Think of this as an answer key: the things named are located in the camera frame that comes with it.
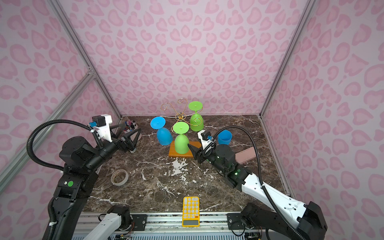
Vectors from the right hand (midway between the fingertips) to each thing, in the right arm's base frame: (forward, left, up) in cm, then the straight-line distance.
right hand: (193, 141), depth 68 cm
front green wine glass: (+3, +6, -5) cm, 8 cm away
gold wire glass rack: (+15, +6, +2) cm, 16 cm away
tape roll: (-6, +45, -29) cm, 54 cm away
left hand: (-2, +23, +14) cm, 27 cm away
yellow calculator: (-24, +1, -28) cm, 37 cm away
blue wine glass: (+7, +16, -6) cm, 19 cm away
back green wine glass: (+17, -1, -6) cm, 18 cm away
